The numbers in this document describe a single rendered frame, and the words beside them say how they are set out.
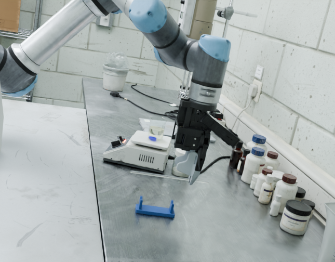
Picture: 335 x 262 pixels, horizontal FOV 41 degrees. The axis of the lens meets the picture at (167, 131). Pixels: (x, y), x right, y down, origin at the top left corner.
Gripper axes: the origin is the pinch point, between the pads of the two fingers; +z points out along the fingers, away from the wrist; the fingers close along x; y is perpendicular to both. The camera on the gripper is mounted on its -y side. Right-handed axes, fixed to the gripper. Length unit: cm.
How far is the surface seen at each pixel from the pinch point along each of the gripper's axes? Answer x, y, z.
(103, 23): -268, 39, -14
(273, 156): -32.6, -32.1, 0.7
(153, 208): -0.2, 8.4, 9.5
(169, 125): -80, -3, 9
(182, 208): -4.6, 0.4, 10.5
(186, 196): -12.6, -1.8, 10.4
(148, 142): -28.9, 10.1, 1.7
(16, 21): -232, 98, -6
